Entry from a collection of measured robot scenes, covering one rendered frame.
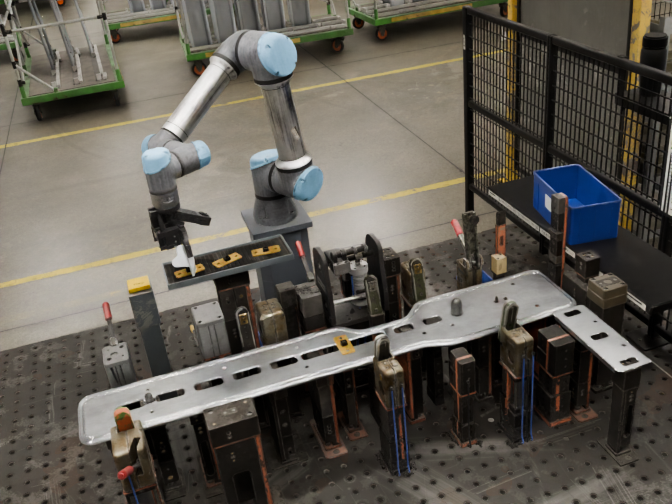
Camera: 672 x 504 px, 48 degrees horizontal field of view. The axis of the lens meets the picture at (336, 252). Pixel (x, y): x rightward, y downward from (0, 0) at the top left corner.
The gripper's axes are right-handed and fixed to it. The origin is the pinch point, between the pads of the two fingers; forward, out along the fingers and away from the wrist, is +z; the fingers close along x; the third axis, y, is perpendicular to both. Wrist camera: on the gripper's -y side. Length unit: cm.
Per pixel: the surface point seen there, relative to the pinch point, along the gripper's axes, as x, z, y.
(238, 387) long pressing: 37.5, 18.1, 1.9
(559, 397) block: 67, 39, -79
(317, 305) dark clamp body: 21.3, 13.8, -29.3
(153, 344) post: -0.3, 21.9, 15.1
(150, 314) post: 0.4, 11.3, 13.8
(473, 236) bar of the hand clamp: 29, 4, -78
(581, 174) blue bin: 15, 5, -133
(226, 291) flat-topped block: 3.7, 10.2, -8.4
